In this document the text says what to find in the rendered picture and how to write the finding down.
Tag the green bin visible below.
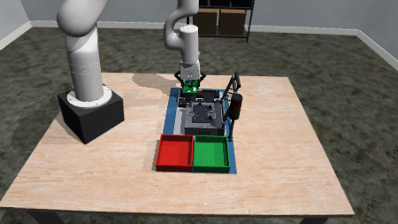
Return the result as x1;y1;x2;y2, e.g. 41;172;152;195
194;135;230;174

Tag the red bin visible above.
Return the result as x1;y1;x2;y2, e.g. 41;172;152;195
156;135;194;173

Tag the green circuit board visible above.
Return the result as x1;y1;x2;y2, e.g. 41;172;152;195
183;80;197;93

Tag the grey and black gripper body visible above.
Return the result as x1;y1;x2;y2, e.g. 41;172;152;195
180;59;200;80

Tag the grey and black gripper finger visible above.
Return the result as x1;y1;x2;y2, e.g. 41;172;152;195
197;70;206;89
174;71;184;89

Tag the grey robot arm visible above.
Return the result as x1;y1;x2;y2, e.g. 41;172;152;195
57;0;199;109

